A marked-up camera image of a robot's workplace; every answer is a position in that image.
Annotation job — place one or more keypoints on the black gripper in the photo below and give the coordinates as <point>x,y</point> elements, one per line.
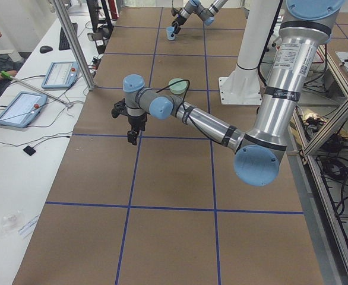
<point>136,120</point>
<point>180,21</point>

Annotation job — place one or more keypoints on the light blue plastic cup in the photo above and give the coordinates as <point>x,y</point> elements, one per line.
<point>170,32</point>

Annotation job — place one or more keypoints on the light green bowl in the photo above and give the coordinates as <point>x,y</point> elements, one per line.
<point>177,86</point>

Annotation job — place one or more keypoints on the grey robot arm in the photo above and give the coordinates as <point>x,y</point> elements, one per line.
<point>195,7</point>
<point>279,45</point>

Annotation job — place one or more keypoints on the blue teach pendant far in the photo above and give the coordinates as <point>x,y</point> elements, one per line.
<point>60,75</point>

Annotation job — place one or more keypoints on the blue teach pendant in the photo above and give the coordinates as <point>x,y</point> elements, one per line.
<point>23,109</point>
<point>60,75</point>

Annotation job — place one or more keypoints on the blue teach pendant near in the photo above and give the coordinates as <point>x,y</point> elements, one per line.
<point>23,109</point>

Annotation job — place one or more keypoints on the black computer mouse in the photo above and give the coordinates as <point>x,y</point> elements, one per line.
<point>45,49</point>

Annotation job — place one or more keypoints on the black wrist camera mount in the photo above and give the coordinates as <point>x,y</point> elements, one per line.
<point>119,108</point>

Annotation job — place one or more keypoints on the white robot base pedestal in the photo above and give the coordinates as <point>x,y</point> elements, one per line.
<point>242,86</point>

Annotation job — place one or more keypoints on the aluminium frame post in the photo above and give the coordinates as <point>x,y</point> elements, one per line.
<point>70,33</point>

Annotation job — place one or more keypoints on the metal rod green handle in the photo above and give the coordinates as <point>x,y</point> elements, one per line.
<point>7,75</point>

